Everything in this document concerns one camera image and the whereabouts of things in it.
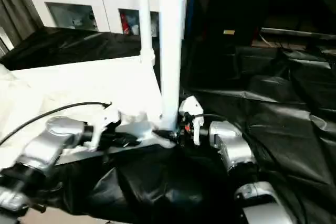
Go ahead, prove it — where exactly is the grey curtain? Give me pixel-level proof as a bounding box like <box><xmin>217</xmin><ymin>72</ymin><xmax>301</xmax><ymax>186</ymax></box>
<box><xmin>0</xmin><ymin>0</ymin><xmax>45</xmax><ymax>46</ymax></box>

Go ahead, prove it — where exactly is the black plastic mat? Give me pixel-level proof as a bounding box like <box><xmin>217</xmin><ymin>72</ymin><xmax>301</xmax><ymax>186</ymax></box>
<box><xmin>0</xmin><ymin>27</ymin><xmax>336</xmax><ymax>224</ymax></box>

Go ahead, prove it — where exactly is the white plastic table top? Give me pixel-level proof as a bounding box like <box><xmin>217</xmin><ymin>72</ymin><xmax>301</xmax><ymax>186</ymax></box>
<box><xmin>0</xmin><ymin>56</ymin><xmax>176</xmax><ymax>175</ymax></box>

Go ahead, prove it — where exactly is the white plastic table leg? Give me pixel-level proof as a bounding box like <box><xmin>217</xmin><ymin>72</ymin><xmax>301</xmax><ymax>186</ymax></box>
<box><xmin>157</xmin><ymin>0</ymin><xmax>185</xmax><ymax>131</ymax></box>
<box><xmin>136</xmin><ymin>0</ymin><xmax>157</xmax><ymax>66</ymax></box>

